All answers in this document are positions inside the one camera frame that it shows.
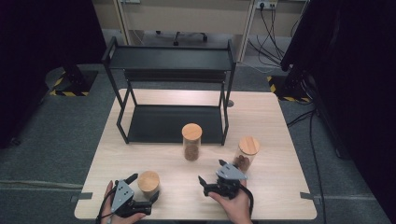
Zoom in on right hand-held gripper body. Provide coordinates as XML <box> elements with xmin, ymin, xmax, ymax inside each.
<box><xmin>204</xmin><ymin>163</ymin><xmax>249</xmax><ymax>201</ymax></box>

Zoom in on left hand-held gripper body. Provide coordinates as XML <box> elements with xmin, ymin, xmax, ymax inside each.
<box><xmin>109</xmin><ymin>179</ymin><xmax>153</xmax><ymax>218</ymax></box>

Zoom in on short glass jar round nuts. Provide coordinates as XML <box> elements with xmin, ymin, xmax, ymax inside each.
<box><xmin>136</xmin><ymin>170</ymin><xmax>162</xmax><ymax>200</ymax></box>

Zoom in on glass jar red dates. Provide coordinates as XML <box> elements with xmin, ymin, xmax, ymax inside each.
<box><xmin>232</xmin><ymin>135</ymin><xmax>262</xmax><ymax>175</ymax></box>

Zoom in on tall glass jar goji berries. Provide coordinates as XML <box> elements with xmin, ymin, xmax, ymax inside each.
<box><xmin>181</xmin><ymin>122</ymin><xmax>204</xmax><ymax>162</ymax></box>

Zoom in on black metal shelf rack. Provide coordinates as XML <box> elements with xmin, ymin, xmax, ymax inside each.
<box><xmin>101</xmin><ymin>35</ymin><xmax>237</xmax><ymax>147</ymax></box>

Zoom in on person's left hand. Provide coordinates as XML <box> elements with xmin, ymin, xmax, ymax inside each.
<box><xmin>100</xmin><ymin>180</ymin><xmax>148</xmax><ymax>224</ymax></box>

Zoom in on person's right hand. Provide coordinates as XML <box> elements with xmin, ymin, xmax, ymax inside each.
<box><xmin>207</xmin><ymin>180</ymin><xmax>253</xmax><ymax>224</ymax></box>

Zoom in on grey tape piece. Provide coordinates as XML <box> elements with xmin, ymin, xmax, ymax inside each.
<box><xmin>299</xmin><ymin>191</ymin><xmax>322</xmax><ymax>205</ymax></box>
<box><xmin>70</xmin><ymin>191</ymin><xmax>94</xmax><ymax>203</ymax></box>

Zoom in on black stand base hazard tape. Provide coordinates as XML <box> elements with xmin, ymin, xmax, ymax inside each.
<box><xmin>266</xmin><ymin>69</ymin><xmax>313</xmax><ymax>104</ymax></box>
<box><xmin>45</xmin><ymin>64</ymin><xmax>99</xmax><ymax>97</ymax></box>

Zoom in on black chair base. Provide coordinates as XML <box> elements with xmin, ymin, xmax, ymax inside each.
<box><xmin>155</xmin><ymin>30</ymin><xmax>209</xmax><ymax>47</ymax></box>

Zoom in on cream desk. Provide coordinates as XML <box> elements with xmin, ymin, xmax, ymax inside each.
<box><xmin>112</xmin><ymin>0</ymin><xmax>262</xmax><ymax>63</ymax></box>

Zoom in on dark curtain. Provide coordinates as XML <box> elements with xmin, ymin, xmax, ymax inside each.
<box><xmin>279</xmin><ymin>0</ymin><xmax>396</xmax><ymax>224</ymax></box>
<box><xmin>0</xmin><ymin>0</ymin><xmax>107</xmax><ymax>149</ymax></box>

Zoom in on white power strip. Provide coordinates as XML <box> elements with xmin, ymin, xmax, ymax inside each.
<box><xmin>255</xmin><ymin>0</ymin><xmax>279</xmax><ymax>9</ymax></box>

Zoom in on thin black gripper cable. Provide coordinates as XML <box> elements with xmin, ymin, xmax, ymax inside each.
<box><xmin>94</xmin><ymin>187</ymin><xmax>117</xmax><ymax>224</ymax></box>

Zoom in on thick black gripper cable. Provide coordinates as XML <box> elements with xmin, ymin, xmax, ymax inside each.
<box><xmin>238</xmin><ymin>184</ymin><xmax>255</xmax><ymax>217</ymax></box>

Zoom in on grey floor cable cover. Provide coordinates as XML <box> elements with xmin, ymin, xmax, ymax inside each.
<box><xmin>0</xmin><ymin>179</ymin><xmax>84</xmax><ymax>190</ymax></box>

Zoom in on long black floor cable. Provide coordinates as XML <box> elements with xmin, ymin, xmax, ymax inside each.
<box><xmin>286</xmin><ymin>108</ymin><xmax>327</xmax><ymax>224</ymax></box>

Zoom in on bundle of black floor cables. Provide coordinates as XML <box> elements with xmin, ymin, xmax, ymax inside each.
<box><xmin>247</xmin><ymin>6</ymin><xmax>286</xmax><ymax>69</ymax></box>

